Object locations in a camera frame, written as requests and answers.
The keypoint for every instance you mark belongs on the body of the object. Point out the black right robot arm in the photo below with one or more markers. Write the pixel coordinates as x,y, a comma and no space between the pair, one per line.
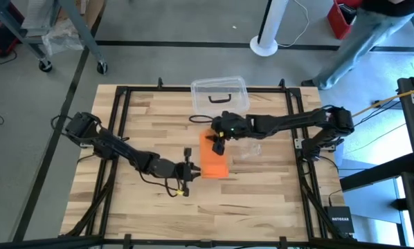
290,121

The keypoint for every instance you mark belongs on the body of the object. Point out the brown cardboard sheet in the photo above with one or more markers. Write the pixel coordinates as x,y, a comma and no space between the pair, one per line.
92,10

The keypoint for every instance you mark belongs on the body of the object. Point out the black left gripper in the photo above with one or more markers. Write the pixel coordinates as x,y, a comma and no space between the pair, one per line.
172,169

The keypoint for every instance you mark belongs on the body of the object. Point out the black aluminium table frame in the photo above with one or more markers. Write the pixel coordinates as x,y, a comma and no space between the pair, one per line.
151,89

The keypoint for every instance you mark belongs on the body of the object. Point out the person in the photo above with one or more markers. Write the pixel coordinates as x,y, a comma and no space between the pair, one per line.
359,41

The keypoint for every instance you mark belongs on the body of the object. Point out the orange elastic bandage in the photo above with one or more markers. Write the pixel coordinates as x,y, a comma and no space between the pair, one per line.
214,166

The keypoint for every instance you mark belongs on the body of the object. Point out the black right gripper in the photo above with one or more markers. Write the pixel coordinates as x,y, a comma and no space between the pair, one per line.
234,126

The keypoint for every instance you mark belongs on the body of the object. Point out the red plastic crate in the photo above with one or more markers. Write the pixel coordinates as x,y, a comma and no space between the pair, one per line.
336,24

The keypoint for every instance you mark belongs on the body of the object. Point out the clear plastic zip bag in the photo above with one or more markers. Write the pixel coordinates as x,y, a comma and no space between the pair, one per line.
252,149

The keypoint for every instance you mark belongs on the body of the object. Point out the clear plastic storage bin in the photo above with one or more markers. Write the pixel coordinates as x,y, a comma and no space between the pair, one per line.
214,119

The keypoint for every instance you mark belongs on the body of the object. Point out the plain black device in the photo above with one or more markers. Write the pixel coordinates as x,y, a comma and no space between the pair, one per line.
347,12

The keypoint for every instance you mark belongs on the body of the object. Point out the white sheet stack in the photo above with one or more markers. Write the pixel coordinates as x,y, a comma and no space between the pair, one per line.
41,14

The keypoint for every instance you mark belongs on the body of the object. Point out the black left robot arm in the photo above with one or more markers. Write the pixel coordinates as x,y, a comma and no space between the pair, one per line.
113,147

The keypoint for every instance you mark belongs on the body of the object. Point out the grey metal cart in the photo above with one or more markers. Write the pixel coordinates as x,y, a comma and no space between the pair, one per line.
84,34

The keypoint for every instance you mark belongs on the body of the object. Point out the crumpled clear plastic wrap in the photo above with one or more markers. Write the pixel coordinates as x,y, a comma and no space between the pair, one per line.
61,38

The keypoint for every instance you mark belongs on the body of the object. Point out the black Netgear network switch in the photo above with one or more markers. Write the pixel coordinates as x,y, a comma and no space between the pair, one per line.
340,219

